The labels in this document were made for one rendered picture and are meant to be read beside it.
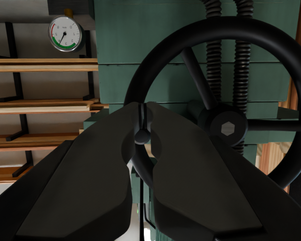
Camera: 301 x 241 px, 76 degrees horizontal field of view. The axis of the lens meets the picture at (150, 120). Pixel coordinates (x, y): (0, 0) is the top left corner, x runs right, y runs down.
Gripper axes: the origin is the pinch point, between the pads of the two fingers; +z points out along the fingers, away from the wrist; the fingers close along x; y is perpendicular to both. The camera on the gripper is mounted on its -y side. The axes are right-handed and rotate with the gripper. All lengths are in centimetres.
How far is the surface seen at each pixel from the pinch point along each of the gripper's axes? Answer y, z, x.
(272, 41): -0.4, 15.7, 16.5
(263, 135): 17.3, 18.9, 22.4
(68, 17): -2.6, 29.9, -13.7
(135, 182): 64, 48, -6
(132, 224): 258, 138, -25
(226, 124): 9.0, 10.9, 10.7
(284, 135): 23.5, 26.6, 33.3
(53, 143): 149, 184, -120
